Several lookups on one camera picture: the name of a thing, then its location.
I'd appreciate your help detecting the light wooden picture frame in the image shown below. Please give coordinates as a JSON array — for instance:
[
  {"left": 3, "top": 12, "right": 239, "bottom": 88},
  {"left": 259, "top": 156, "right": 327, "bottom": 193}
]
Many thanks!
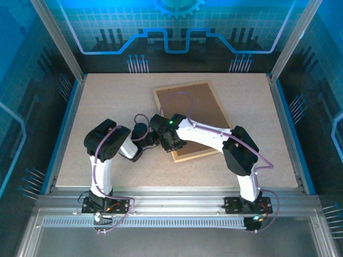
[{"left": 152, "top": 79, "right": 234, "bottom": 163}]

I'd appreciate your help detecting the brown backing board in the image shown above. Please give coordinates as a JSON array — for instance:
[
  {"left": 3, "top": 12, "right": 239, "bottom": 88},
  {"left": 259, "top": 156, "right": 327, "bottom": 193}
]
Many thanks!
[{"left": 156, "top": 82, "right": 231, "bottom": 157}]

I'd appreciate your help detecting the small led circuit module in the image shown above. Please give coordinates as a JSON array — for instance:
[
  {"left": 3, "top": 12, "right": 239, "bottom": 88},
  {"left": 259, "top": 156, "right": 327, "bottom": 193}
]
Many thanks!
[
  {"left": 92, "top": 212, "right": 114, "bottom": 225},
  {"left": 243, "top": 215, "right": 266, "bottom": 234}
]

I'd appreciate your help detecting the grey metal bottom tray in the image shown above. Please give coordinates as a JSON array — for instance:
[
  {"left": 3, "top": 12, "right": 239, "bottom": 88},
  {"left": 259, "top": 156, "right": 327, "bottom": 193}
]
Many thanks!
[{"left": 17, "top": 208, "right": 337, "bottom": 257}]

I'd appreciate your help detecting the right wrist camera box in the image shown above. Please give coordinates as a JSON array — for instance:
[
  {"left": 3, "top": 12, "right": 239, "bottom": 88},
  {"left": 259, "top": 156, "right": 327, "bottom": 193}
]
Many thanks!
[{"left": 165, "top": 140, "right": 188, "bottom": 154}]

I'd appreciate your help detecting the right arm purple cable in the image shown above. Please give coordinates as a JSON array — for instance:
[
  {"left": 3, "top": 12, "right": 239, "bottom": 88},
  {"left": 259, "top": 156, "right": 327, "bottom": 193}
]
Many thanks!
[{"left": 160, "top": 92, "right": 281, "bottom": 234}]

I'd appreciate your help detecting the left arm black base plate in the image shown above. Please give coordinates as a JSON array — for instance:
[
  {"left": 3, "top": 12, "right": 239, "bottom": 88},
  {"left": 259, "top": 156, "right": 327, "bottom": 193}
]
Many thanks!
[{"left": 81, "top": 196, "right": 131, "bottom": 215}]

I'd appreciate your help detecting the aluminium table side rail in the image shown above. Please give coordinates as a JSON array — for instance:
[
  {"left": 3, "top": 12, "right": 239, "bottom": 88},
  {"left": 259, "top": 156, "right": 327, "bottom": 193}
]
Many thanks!
[
  {"left": 40, "top": 74, "right": 88, "bottom": 195},
  {"left": 266, "top": 73, "right": 317, "bottom": 195}
]

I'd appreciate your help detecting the aluminium mounting rail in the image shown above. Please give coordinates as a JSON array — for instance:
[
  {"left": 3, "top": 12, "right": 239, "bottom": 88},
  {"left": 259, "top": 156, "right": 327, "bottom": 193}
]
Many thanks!
[{"left": 33, "top": 186, "right": 321, "bottom": 215}]

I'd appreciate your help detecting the grey slotted cable duct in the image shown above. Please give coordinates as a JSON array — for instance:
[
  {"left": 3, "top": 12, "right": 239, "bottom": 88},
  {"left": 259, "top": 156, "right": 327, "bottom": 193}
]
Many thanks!
[{"left": 42, "top": 217, "right": 246, "bottom": 229}]

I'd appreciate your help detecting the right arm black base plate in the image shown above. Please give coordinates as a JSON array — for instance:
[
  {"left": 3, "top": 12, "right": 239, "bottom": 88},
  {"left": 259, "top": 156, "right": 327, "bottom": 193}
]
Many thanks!
[{"left": 223, "top": 196, "right": 273, "bottom": 215}]

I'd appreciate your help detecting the aluminium upright post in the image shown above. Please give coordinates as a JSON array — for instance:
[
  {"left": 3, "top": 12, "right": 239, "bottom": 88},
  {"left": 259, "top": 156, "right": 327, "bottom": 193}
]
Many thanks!
[
  {"left": 29, "top": 0, "right": 87, "bottom": 82},
  {"left": 270, "top": 0, "right": 324, "bottom": 82}
]

